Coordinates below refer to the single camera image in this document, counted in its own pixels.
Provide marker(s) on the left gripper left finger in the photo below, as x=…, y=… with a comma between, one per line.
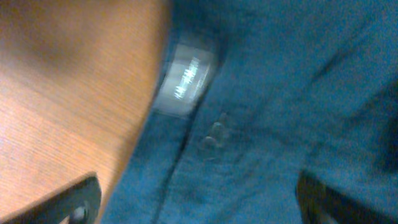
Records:
x=77, y=202

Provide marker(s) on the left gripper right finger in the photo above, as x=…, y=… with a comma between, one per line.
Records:
x=320, y=203

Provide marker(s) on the dark blue shorts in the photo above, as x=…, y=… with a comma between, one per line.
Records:
x=252, y=93

